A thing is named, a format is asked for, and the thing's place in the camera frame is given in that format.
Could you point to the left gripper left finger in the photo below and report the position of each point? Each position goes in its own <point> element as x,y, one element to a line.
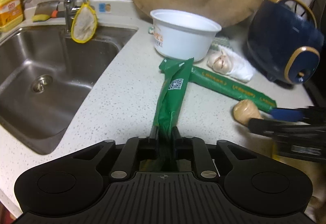
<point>138,154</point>

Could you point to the green snack wrapper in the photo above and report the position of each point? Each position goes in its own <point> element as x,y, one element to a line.
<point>168,108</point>
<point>230,88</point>

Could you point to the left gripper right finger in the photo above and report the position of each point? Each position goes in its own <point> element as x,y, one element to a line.
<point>194,150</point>

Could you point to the garlic bulb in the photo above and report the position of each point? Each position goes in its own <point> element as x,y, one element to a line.
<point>220,62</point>

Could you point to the chrome kitchen faucet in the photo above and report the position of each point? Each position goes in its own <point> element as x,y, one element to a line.
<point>70,10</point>

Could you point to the yellow detergent box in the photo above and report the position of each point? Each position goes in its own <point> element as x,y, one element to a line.
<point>11,14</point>

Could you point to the stainless steel sink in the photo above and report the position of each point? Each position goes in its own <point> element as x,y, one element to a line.
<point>46,76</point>

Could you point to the ginger root piece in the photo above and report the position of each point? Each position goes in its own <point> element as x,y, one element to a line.
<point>244,111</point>

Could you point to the white crumpled tissue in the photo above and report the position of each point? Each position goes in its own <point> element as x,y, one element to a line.
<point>237,67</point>

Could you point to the yellow green sponge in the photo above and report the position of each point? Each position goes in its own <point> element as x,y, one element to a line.
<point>40,17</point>

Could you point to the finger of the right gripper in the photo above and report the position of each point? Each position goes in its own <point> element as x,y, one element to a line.
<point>267,127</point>
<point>289,115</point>

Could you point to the green striped cloth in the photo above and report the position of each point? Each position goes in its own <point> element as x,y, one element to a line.
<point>220,42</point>

